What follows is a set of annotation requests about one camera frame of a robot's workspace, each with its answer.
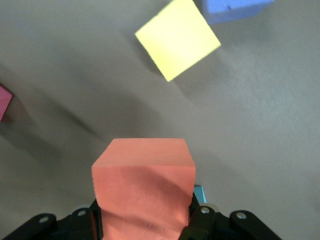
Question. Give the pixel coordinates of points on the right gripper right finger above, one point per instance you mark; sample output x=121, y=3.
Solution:
x=207, y=225

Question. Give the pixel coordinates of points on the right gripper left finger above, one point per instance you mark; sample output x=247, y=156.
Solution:
x=75, y=225

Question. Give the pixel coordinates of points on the teal foam cube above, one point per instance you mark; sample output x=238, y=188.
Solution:
x=201, y=193

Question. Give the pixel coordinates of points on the orange foam cube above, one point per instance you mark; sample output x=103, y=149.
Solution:
x=142, y=180

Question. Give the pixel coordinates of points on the yellow foam cube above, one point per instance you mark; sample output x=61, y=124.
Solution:
x=177, y=40

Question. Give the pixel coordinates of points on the purple foam cube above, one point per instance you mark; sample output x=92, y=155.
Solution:
x=232, y=10

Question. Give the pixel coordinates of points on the red foam cube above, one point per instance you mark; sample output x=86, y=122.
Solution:
x=5, y=102

